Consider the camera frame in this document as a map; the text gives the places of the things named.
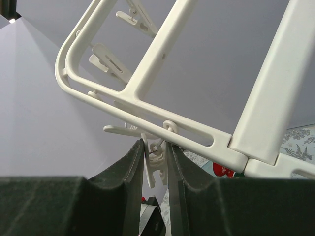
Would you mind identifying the white rack clothes clip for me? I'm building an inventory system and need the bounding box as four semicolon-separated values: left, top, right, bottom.
103;125;142;137

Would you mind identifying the white clip hanger rack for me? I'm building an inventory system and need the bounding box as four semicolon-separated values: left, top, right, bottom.
55;0;315;179

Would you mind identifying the white clip top edge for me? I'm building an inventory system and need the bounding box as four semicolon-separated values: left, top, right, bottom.
116;0;158;38

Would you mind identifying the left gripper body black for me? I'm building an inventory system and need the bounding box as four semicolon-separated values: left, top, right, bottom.
140;196;166;236

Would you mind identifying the white clip upper pair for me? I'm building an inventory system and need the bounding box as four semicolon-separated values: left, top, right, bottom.
89;43;132;85

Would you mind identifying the red snowflake sock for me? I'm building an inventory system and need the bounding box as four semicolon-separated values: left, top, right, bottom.
212;163;235;178

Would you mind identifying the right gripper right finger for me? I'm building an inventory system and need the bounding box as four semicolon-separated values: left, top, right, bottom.
166;143;315;236

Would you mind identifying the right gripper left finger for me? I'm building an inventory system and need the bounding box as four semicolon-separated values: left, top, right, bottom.
0;140;144;236

